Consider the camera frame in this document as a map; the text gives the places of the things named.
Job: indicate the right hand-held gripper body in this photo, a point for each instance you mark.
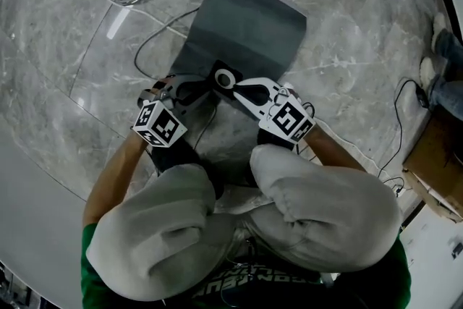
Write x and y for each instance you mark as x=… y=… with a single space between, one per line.
x=289 y=116

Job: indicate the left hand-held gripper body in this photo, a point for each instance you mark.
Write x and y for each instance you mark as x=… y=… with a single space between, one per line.
x=159 y=123

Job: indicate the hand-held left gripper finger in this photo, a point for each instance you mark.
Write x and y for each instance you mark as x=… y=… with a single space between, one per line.
x=193 y=78
x=202 y=100

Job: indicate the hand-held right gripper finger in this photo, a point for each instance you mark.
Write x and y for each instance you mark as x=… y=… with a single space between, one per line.
x=257 y=108
x=260 y=81

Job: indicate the grey dust bag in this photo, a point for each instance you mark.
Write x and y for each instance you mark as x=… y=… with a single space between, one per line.
x=246 y=29

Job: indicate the person's left forearm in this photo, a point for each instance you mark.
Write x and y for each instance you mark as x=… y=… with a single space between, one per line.
x=112 y=173

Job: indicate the person's right forearm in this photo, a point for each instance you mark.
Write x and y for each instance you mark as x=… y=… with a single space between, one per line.
x=332 y=150

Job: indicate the person's black right shoe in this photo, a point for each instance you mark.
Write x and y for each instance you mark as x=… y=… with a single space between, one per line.
x=271 y=137

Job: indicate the person's black shoe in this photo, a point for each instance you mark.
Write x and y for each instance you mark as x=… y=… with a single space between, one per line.
x=181 y=155
x=271 y=137

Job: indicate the person's black left shoe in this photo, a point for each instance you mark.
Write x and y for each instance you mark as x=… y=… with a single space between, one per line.
x=181 y=155

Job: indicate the person's grey trousers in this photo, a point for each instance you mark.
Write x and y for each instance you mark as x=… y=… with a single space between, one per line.
x=144 y=210

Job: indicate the brown cardboard box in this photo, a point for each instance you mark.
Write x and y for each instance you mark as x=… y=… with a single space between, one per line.
x=437 y=159

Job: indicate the person's green shirt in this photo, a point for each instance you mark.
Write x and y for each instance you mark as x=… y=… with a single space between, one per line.
x=90 y=264

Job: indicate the white cabinet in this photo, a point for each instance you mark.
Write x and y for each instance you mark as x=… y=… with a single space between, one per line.
x=437 y=264

